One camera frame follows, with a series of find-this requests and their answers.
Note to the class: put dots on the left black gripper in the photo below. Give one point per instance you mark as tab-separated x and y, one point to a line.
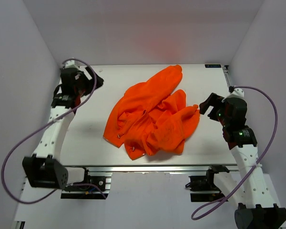
82	76

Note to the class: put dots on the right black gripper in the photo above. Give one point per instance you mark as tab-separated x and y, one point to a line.
213	100

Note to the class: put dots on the orange jacket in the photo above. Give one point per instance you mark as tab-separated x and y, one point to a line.
153	116

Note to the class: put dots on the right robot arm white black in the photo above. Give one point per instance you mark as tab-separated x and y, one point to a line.
255	206

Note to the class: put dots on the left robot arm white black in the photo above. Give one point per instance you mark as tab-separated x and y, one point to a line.
44	169

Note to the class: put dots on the right blue table label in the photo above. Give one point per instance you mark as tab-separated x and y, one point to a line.
213	66

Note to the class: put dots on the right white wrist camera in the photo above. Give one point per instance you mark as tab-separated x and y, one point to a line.
234	93

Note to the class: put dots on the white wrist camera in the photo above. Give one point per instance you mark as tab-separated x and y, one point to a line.
76	64
234	93

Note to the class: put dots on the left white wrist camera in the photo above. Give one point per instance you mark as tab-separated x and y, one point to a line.
76	64

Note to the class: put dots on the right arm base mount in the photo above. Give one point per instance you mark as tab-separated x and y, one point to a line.
203	189

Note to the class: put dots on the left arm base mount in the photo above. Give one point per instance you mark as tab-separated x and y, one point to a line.
95	185

